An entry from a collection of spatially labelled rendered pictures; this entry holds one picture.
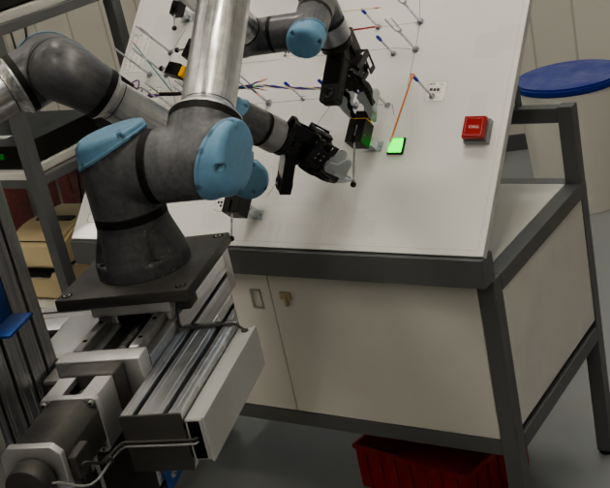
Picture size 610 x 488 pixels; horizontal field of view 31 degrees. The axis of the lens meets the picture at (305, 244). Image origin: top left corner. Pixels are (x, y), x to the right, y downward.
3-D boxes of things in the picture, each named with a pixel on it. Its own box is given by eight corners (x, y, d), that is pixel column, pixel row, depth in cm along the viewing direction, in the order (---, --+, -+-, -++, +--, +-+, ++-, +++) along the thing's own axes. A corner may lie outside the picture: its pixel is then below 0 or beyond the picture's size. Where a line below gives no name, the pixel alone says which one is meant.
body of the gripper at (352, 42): (378, 70, 241) (359, 24, 234) (362, 95, 236) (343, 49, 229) (348, 72, 245) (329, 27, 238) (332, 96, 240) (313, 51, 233)
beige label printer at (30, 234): (68, 302, 305) (48, 237, 298) (13, 299, 316) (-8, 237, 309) (133, 257, 329) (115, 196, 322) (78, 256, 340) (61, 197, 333)
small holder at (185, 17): (176, 39, 295) (162, 27, 290) (183, 12, 297) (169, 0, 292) (190, 37, 293) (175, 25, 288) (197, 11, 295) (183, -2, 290)
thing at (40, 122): (23, 170, 289) (16, 146, 286) (-64, 170, 308) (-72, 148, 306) (105, 130, 313) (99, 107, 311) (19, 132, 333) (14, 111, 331)
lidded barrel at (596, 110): (641, 176, 489) (629, 53, 469) (634, 216, 450) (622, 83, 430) (537, 184, 506) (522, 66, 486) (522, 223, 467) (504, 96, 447)
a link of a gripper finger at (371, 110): (393, 106, 245) (373, 74, 240) (383, 123, 241) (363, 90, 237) (382, 107, 247) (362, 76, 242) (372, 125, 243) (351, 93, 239)
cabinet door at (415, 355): (499, 441, 245) (473, 283, 231) (296, 411, 275) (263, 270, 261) (503, 435, 247) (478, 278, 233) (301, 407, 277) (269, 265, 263)
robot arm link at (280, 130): (257, 153, 224) (247, 132, 230) (274, 161, 227) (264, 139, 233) (278, 125, 221) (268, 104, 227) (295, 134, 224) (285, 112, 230)
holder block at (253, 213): (238, 250, 259) (214, 235, 251) (250, 202, 262) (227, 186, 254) (254, 251, 256) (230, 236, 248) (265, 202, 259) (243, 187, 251)
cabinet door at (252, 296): (296, 411, 276) (263, 269, 262) (135, 387, 306) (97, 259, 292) (300, 406, 278) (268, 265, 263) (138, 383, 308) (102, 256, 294)
